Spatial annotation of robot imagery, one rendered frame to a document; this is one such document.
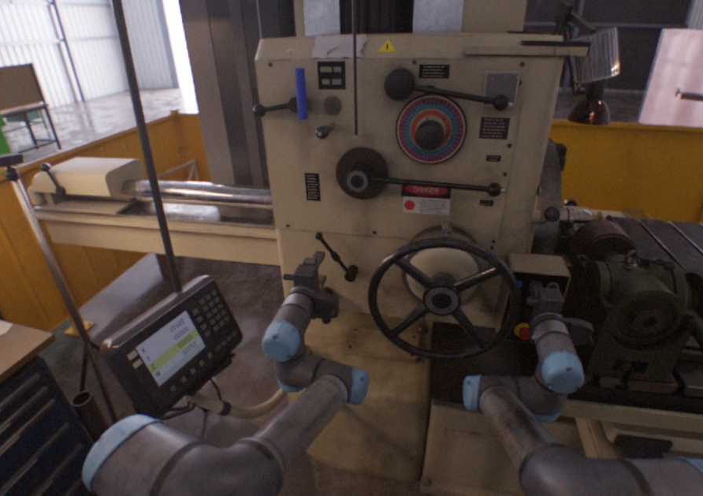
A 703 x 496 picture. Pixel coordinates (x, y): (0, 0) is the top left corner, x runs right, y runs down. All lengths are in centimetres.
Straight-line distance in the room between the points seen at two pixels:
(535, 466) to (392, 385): 115
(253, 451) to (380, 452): 143
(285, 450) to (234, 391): 196
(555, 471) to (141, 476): 53
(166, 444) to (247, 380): 204
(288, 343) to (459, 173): 62
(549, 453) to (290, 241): 93
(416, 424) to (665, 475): 128
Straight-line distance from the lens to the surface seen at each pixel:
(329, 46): 110
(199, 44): 200
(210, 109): 202
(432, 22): 169
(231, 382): 266
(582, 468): 61
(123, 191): 203
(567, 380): 90
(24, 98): 930
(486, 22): 170
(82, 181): 205
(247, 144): 197
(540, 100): 108
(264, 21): 185
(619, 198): 400
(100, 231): 216
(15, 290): 319
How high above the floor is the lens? 190
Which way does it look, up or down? 29 degrees down
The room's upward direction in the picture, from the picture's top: 1 degrees counter-clockwise
